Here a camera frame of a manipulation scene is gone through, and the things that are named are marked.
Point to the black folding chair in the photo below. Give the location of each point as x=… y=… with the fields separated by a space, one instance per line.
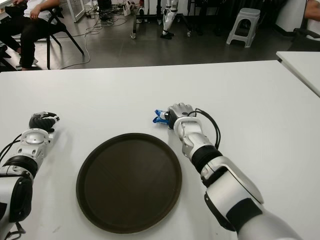
x=56 y=27

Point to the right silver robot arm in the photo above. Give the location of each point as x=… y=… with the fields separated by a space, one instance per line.
x=232 y=190

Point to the person in white shirt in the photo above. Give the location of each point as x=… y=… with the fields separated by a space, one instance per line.
x=313 y=22

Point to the blue Oreo cookie packet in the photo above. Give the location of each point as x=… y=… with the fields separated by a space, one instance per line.
x=160 y=117

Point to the white side table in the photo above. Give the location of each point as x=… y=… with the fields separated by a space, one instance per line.
x=302 y=65

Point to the white bag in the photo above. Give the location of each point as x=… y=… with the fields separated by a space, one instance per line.
x=127 y=8

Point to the person in black trousers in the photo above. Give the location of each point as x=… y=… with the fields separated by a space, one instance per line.
x=27 y=42

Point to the white humanoid robot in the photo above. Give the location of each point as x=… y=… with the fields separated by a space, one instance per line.
x=167 y=20

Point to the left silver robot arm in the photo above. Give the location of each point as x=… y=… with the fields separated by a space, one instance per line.
x=15 y=195

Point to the black armchair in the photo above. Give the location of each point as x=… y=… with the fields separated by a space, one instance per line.
x=301 y=37

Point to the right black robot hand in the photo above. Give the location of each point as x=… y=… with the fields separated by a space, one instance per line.
x=181 y=111

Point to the white framed glass panel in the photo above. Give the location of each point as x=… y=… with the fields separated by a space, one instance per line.
x=78 y=10

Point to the round dark brown tray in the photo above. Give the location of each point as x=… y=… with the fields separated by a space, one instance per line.
x=128 y=185

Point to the black wheeled gantry frame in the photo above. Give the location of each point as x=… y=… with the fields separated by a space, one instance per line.
x=134 y=22

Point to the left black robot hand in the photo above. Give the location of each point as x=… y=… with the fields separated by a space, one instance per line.
x=41 y=122

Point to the grey plastic stool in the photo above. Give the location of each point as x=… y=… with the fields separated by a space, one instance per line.
x=243 y=15

